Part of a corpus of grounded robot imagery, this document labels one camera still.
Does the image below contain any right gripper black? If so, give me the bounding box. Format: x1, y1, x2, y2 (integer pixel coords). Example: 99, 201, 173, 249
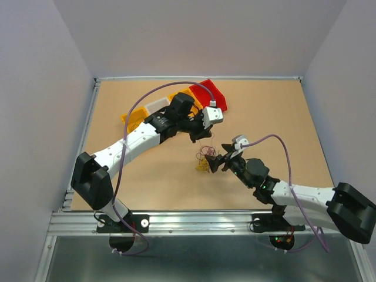
204, 142, 253, 189

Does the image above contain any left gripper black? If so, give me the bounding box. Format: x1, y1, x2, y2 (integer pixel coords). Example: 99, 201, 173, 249
177, 109, 213, 143

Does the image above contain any pink thin wire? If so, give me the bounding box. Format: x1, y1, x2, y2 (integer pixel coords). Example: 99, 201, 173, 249
196, 133, 218, 159

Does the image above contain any yellow thin wire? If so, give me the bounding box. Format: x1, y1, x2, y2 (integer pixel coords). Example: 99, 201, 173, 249
194, 157, 212, 173

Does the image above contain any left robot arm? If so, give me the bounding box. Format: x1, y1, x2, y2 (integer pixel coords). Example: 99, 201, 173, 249
70, 92, 223, 231

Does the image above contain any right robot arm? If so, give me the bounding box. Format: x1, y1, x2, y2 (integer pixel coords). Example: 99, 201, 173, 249
205, 144, 375, 244

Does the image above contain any yellow bin middle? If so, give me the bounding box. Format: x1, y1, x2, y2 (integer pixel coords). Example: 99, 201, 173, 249
167, 88, 203, 118

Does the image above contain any yellow bin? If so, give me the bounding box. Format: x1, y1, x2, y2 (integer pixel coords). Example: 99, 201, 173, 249
167, 88, 203, 118
127, 107, 148, 133

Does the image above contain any red bin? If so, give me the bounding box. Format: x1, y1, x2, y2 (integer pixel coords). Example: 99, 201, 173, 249
189, 79, 228, 112

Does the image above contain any white bin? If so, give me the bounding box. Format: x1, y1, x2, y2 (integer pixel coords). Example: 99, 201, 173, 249
145, 97, 170, 115

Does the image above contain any yellow bin near left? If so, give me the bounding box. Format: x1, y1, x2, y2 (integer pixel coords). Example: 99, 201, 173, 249
127, 107, 148, 133

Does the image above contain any white back edge strip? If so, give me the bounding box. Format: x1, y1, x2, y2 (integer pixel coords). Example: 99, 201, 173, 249
95, 75, 303, 82

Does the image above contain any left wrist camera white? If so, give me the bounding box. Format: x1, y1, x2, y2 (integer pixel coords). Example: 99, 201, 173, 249
202, 100, 223, 129

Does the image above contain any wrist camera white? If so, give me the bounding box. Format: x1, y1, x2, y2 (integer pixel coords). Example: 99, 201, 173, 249
230, 135, 250, 159
202, 100, 223, 129

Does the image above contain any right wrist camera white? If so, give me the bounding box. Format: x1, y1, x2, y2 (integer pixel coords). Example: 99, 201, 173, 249
230, 135, 250, 159

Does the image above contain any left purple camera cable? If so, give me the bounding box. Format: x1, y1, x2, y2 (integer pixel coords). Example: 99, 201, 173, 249
110, 80, 217, 256

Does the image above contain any purple camera cable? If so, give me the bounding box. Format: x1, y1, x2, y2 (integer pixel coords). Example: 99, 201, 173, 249
110, 80, 217, 256
240, 134, 331, 253

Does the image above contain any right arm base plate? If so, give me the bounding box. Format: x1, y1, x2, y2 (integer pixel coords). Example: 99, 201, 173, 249
249, 213, 306, 233

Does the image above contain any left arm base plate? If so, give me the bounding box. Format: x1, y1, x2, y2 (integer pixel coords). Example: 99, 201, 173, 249
96, 213, 150, 234

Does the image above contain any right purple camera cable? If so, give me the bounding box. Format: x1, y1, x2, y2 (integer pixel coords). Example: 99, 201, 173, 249
240, 134, 331, 253

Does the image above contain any aluminium front rail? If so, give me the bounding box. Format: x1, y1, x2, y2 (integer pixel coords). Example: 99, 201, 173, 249
46, 209, 361, 236

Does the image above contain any aluminium rail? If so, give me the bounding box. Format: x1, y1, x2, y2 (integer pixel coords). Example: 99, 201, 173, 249
59, 78, 101, 212
46, 209, 361, 236

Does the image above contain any aluminium left side rail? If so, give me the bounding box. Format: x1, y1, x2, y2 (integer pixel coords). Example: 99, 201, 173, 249
59, 78, 101, 212

